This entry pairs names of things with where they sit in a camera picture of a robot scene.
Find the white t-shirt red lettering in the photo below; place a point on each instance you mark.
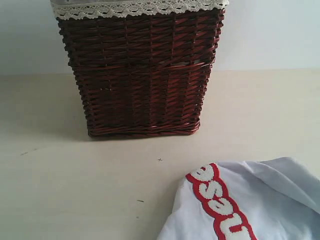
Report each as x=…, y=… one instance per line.
x=277, y=199

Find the dark red wicker basket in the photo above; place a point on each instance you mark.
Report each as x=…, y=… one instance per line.
x=143, y=76

